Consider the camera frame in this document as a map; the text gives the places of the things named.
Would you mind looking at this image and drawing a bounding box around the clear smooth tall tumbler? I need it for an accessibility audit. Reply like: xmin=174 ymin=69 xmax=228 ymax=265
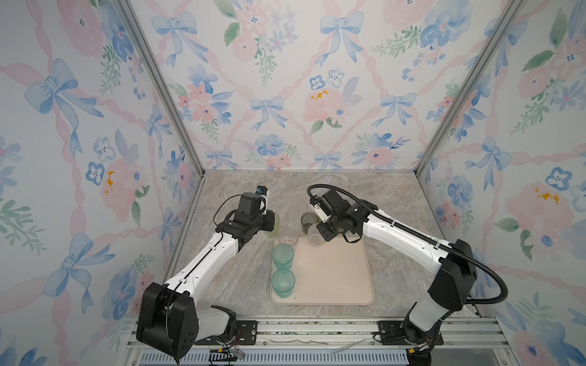
xmin=307 ymin=224 xmax=325 ymax=247

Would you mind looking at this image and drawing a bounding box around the clear textured tumbler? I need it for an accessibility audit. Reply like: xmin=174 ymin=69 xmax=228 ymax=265
xmin=277 ymin=227 xmax=299 ymax=250

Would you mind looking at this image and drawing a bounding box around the teal textured tumbler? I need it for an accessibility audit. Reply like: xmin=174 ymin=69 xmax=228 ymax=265
xmin=271 ymin=268 xmax=295 ymax=298
xmin=272 ymin=243 xmax=295 ymax=269

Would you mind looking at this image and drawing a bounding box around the light green textured tumbler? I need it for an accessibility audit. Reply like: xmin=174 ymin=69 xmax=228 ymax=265
xmin=265 ymin=211 xmax=281 ymax=239

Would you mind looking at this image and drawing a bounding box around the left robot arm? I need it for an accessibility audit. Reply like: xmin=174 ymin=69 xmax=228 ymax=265
xmin=136 ymin=185 xmax=275 ymax=361

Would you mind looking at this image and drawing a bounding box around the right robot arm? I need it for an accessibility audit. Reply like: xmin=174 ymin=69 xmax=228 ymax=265
xmin=308 ymin=185 xmax=478 ymax=343

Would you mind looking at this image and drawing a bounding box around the beige plastic tray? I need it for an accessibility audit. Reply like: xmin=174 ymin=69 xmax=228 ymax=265
xmin=270 ymin=236 xmax=375 ymax=306

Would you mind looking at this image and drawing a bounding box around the dark grey glass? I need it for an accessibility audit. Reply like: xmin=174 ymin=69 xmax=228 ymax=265
xmin=301 ymin=212 xmax=320 ymax=234

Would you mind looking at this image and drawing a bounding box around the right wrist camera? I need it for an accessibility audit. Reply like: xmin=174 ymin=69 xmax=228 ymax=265
xmin=313 ymin=203 xmax=330 ymax=223

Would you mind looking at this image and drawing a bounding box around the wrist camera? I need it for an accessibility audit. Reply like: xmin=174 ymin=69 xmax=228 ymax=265
xmin=313 ymin=203 xmax=330 ymax=223
xmin=256 ymin=185 xmax=269 ymax=215

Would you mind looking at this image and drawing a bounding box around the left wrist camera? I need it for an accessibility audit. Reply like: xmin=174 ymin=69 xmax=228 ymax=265
xmin=256 ymin=185 xmax=269 ymax=215

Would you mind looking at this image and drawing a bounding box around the black corrugated cable hose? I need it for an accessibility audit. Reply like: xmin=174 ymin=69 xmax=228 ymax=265
xmin=306 ymin=184 xmax=509 ymax=306

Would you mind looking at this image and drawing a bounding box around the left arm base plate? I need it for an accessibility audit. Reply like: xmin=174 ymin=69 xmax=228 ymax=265
xmin=195 ymin=320 xmax=259 ymax=346

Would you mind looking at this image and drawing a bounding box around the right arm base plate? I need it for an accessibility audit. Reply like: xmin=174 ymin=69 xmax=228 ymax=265
xmin=377 ymin=319 xmax=445 ymax=346

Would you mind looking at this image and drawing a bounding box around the aluminium front rail frame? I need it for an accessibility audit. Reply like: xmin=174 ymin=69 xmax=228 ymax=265
xmin=116 ymin=315 xmax=520 ymax=366

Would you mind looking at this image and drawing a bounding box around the left aluminium corner post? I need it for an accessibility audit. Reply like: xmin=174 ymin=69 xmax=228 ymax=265
xmin=113 ymin=0 xmax=204 ymax=179

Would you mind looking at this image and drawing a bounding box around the aluminium corner post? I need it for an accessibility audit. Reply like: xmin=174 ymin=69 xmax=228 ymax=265
xmin=113 ymin=0 xmax=204 ymax=179
xmin=414 ymin=0 xmax=526 ymax=178

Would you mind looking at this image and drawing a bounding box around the right aluminium corner post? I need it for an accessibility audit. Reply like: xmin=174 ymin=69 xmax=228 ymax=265
xmin=414 ymin=0 xmax=526 ymax=178

